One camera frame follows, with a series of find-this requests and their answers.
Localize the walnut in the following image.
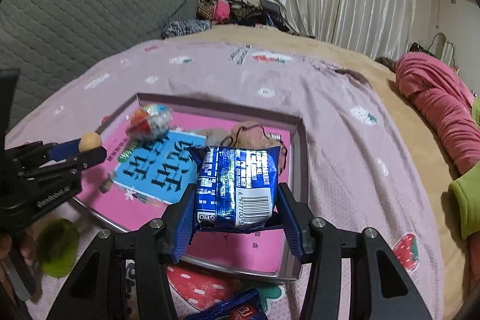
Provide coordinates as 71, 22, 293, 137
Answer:
78, 132, 103, 153

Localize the green fuzzy hair scrunchie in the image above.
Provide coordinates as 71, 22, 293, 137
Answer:
36, 218, 80, 279

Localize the blue-red toy egg capsule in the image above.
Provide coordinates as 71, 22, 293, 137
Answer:
126, 104, 173, 140

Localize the blue cookie packet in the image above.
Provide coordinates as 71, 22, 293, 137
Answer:
185, 288, 268, 320

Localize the blue wafer packet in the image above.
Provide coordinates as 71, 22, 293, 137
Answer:
189, 145, 281, 234

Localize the beige sheer hair scrunchie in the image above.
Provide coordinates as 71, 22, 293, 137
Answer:
193, 121, 288, 174

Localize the person's left hand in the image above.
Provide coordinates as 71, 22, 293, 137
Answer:
0, 228, 36, 266

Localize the pink and blue book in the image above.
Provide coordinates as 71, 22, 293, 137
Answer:
76, 104, 297, 279

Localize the green fleece blanket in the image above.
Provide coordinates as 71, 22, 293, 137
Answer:
447, 97, 479, 240

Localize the grey quilted headboard cover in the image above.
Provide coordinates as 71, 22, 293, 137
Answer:
1, 0, 198, 126

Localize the blue patterned cloth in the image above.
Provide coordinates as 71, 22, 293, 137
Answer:
160, 19, 212, 40

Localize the pink quilt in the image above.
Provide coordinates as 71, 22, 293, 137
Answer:
395, 52, 479, 174

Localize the pile of clothes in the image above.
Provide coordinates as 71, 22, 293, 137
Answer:
197, 0, 304, 36

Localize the tan bed blanket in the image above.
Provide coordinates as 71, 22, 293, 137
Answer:
185, 25, 470, 319

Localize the cluttered side table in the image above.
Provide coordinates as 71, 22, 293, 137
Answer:
409, 32, 460, 76

